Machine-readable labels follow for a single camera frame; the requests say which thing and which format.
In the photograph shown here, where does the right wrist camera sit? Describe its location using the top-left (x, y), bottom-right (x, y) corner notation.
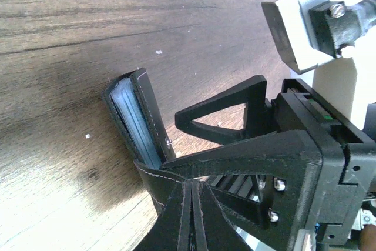
top-left (261, 0), bottom-right (358, 75)

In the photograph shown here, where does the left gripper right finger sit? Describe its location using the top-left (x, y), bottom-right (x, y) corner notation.
top-left (192, 181), bottom-right (251, 250)

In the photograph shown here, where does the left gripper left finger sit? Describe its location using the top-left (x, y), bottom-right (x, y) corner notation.
top-left (135, 182), bottom-right (191, 250)

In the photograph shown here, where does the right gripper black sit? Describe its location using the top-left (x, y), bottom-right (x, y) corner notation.
top-left (160, 79), bottom-right (375, 245)

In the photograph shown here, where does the black leather card holder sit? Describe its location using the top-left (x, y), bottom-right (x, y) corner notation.
top-left (103, 68), bottom-right (182, 214)

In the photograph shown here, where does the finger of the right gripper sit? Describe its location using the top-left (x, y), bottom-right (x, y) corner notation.
top-left (175, 75), bottom-right (272, 145)

